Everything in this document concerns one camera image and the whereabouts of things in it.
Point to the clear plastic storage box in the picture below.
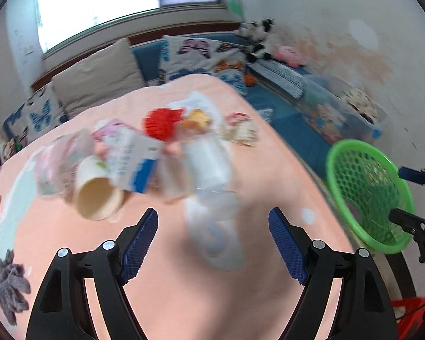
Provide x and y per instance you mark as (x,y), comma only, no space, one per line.
(333,113)

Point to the grey and white plush toy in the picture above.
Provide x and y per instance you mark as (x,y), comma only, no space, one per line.
(244,30)

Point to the white wall switch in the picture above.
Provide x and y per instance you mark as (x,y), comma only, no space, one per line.
(27,50)

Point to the green plastic mesh basket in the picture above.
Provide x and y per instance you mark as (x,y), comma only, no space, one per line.
(372,184)

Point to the blue sofa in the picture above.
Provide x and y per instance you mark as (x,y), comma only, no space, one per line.
(287,113)

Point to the green wall sticker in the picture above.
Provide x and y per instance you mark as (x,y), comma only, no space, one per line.
(235,3)

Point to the paper cup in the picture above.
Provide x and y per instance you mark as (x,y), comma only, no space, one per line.
(95,194)

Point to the checkered folded cloth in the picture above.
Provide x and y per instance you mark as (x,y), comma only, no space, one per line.
(279,76)

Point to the small orange ball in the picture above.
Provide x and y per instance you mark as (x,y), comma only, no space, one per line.
(249,80)

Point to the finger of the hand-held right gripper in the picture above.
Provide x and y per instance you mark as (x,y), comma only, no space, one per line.
(411,174)
(407,219)

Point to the pink plush toy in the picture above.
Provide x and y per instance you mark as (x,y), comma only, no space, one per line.
(288,55)

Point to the window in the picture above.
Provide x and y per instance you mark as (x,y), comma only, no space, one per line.
(99,0)

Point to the clear plastic bottle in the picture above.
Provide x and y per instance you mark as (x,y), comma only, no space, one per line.
(207,163)

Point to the brown wooden rail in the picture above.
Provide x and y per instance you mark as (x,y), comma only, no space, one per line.
(145,33)

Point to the green printed bag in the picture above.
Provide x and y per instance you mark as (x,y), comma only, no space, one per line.
(10,148)

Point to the black and white cow plush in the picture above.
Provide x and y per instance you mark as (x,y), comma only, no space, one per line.
(260,35)

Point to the floral crumpled wrapper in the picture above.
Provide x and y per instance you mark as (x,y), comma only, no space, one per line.
(239,129)

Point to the pale crumpled plastic bag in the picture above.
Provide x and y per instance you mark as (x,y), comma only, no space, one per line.
(56,166)

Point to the red plastic stool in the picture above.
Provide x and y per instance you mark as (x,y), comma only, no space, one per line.
(409,313)

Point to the red knitted yarn toy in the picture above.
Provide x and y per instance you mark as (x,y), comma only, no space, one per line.
(161,122)

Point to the large butterfly print pillow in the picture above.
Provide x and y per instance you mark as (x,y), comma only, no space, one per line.
(198,53)

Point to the orange slice toy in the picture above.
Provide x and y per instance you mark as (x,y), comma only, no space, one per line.
(194,120)

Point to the small butterfly print pillow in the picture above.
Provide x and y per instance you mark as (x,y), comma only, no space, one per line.
(39,113)

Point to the white and blue carton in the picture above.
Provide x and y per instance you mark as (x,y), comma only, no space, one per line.
(131,163)

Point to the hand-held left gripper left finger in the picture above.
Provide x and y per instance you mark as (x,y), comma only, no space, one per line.
(141,241)

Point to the spotted plush toy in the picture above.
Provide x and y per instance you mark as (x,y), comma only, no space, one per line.
(359,102)

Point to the pink printed blanket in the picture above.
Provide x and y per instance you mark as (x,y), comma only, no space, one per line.
(163,290)

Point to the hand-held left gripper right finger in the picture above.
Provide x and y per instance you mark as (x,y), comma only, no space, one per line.
(287,244)

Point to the beige pillow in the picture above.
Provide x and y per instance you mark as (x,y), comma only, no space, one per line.
(99,74)

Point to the pink snack packet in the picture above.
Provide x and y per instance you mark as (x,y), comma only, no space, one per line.
(109,131)

